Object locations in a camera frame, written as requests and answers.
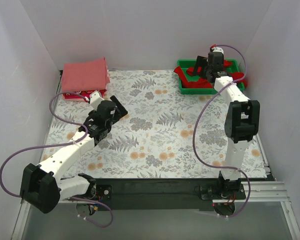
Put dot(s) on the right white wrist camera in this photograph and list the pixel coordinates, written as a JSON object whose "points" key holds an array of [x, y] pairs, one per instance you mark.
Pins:
{"points": [[216, 49]]}

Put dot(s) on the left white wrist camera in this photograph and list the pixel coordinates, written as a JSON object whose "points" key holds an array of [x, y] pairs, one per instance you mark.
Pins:
{"points": [[95, 99]]}

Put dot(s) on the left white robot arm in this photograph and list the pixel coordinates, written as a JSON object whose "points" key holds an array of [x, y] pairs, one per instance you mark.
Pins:
{"points": [[43, 185]]}

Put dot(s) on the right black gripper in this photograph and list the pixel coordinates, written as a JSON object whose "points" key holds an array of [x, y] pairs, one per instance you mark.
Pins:
{"points": [[203, 69]]}

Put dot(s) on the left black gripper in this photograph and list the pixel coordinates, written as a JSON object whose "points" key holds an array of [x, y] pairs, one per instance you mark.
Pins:
{"points": [[118, 110]]}

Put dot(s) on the pink folded shirt on top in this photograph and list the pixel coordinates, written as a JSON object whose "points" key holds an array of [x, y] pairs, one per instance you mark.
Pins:
{"points": [[85, 76]]}

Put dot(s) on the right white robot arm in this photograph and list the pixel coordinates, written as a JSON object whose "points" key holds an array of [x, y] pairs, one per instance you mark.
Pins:
{"points": [[242, 119]]}

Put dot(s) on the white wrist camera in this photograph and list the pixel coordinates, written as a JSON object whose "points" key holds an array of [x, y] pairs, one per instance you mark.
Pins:
{"points": [[95, 99], [216, 49]]}

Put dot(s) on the aluminium frame rail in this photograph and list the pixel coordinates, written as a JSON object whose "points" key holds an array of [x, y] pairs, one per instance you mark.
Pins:
{"points": [[267, 215]]}

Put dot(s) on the green plastic tray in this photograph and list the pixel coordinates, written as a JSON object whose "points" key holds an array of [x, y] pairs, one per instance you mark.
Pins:
{"points": [[195, 85]]}

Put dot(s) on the red patterned folded shirt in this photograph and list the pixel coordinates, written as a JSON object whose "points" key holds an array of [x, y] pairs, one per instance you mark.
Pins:
{"points": [[77, 94]]}

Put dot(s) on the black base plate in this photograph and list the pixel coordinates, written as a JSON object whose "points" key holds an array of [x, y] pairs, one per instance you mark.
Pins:
{"points": [[163, 193]]}

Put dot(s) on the floral table mat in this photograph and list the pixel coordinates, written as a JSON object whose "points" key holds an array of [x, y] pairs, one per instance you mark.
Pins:
{"points": [[155, 138]]}

